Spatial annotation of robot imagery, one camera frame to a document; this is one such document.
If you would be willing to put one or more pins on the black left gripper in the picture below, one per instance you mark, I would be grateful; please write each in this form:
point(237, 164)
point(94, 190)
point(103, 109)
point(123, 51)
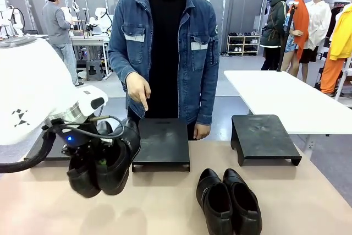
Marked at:
point(72, 136)

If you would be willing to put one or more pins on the black leather dress shoe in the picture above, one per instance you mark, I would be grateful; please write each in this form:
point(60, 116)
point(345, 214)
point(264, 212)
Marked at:
point(82, 177)
point(121, 158)

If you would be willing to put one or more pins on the person's right forearm denim sleeve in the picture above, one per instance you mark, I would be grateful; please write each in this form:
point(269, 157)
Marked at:
point(121, 59)

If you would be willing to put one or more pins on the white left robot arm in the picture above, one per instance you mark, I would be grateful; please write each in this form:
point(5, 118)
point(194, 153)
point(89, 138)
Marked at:
point(33, 86)

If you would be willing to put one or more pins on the person's left forearm denim sleeve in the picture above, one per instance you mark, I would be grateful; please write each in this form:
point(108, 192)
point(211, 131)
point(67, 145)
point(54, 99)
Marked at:
point(207, 92)

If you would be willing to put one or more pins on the person torso denim jacket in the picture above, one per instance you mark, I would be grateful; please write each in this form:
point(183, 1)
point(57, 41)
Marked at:
point(165, 53)

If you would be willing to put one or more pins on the person in white shirt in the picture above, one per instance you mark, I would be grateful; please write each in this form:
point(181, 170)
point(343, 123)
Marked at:
point(319, 26)

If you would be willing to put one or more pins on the person's right hand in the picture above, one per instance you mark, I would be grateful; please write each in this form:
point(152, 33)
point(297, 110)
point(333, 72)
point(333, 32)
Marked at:
point(137, 86)

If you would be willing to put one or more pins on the person's left hand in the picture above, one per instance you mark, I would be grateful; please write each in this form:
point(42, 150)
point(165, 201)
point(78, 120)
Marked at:
point(202, 131)

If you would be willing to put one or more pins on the grey plastic stool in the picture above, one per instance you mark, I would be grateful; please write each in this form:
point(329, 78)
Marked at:
point(94, 70)

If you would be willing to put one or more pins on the white background workbench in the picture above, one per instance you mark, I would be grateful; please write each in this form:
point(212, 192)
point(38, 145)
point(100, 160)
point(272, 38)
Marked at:
point(88, 39)

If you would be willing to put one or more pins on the man in grey with cap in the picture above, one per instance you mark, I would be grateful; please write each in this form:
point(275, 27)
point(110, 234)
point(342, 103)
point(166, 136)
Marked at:
point(59, 31)

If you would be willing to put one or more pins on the black leather loafer shoe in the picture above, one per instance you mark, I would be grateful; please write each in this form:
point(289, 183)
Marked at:
point(214, 204)
point(243, 204)

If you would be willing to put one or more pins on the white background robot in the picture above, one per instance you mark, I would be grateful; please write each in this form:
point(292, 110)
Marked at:
point(13, 20)
point(101, 20)

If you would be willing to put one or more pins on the wooden shoe rack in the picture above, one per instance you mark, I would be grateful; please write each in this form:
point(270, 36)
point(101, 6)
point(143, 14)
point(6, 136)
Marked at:
point(243, 45)

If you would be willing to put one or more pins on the white folding table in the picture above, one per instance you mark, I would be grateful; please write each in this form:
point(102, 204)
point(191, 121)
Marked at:
point(288, 97)

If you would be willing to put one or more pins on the mannequin in dark green jacket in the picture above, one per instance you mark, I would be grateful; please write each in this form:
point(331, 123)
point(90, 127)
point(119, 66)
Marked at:
point(275, 26)

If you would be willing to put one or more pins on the mannequin with orange scarf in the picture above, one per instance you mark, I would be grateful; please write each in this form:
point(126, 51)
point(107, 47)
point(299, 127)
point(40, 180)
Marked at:
point(298, 26)

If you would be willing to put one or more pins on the mannequin in yellow and orange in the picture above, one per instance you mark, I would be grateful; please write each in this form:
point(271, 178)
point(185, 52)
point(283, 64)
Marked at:
point(338, 45)

